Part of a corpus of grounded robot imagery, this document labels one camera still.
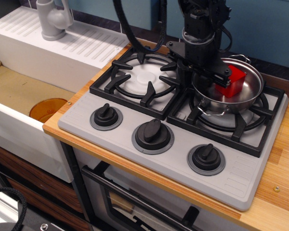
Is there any black braided foreground cable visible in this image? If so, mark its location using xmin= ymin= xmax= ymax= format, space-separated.
xmin=0 ymin=187 xmax=27 ymax=231

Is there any black left burner grate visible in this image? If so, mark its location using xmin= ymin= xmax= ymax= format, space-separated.
xmin=90 ymin=48 xmax=186 ymax=120

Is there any grey toy faucet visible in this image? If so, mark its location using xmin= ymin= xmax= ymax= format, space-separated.
xmin=36 ymin=0 xmax=73 ymax=41

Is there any black middle stove knob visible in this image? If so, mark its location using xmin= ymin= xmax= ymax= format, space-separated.
xmin=131 ymin=118 xmax=174 ymax=155

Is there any white sink unit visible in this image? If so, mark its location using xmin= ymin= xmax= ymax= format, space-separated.
xmin=0 ymin=6 xmax=128 ymax=183

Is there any oven door with handle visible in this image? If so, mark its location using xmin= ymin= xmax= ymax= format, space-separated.
xmin=81 ymin=160 xmax=256 ymax=231

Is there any red cube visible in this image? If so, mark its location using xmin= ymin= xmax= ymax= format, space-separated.
xmin=215 ymin=65 xmax=247 ymax=98

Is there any black right stove knob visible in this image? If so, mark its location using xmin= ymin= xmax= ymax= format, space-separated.
xmin=187 ymin=143 xmax=226 ymax=176

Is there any wooden drawer front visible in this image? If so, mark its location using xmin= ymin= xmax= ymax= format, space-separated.
xmin=0 ymin=147 xmax=92 ymax=231

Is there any stainless steel pan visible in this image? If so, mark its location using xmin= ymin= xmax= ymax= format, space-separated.
xmin=192 ymin=58 xmax=264 ymax=116

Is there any black stove knob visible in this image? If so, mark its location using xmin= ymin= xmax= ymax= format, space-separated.
xmin=131 ymin=118 xmax=174 ymax=155
xmin=90 ymin=103 xmax=123 ymax=131
xmin=187 ymin=143 xmax=226 ymax=176

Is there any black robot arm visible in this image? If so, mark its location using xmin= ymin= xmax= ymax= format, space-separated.
xmin=167 ymin=0 xmax=233 ymax=88

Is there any orange plastic plate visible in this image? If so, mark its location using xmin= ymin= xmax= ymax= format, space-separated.
xmin=29 ymin=98 xmax=67 ymax=123

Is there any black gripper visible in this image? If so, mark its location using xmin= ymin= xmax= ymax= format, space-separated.
xmin=166 ymin=41 xmax=232 ymax=96

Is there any grey toy stove top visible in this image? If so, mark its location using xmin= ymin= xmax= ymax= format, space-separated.
xmin=57 ymin=45 xmax=289 ymax=212

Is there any black left stove knob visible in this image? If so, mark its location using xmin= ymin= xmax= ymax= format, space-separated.
xmin=90 ymin=103 xmax=123 ymax=131

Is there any black burner grate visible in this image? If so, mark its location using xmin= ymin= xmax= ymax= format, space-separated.
xmin=167 ymin=86 xmax=285 ymax=157
xmin=90 ymin=48 xmax=186 ymax=120

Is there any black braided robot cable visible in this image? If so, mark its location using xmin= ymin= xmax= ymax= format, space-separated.
xmin=112 ymin=0 xmax=168 ymax=53

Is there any black right burner grate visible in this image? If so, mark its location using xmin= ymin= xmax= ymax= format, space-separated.
xmin=167 ymin=86 xmax=285 ymax=157

